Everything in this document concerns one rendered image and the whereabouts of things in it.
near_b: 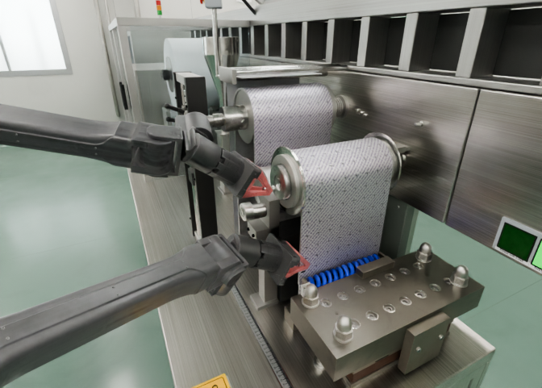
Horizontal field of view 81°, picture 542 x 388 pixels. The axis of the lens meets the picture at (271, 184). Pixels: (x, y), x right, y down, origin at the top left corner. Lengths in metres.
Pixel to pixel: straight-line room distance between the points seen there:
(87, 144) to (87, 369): 1.64
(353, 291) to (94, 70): 5.67
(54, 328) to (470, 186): 0.72
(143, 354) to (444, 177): 1.72
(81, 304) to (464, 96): 0.72
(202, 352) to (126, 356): 1.28
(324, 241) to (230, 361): 0.33
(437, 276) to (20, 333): 0.76
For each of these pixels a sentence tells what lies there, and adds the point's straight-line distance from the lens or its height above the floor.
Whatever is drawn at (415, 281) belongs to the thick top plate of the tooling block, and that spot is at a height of 1.03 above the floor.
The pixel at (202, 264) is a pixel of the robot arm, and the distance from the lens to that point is 0.51.
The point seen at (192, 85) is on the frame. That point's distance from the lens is 0.84.
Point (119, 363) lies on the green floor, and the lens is 2.05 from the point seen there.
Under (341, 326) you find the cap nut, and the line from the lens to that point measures 0.63.
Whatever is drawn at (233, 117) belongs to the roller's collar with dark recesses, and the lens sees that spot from 0.83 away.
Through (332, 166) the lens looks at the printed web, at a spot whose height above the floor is 1.29.
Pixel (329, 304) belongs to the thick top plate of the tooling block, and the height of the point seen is 1.03.
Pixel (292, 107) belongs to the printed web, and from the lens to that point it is 0.85.
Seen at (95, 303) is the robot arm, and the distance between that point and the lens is 0.43.
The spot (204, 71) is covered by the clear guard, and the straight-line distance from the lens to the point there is 1.58.
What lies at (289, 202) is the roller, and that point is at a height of 1.22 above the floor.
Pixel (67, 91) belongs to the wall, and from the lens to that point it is 6.12.
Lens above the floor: 1.53
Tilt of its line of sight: 25 degrees down
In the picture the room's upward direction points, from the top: straight up
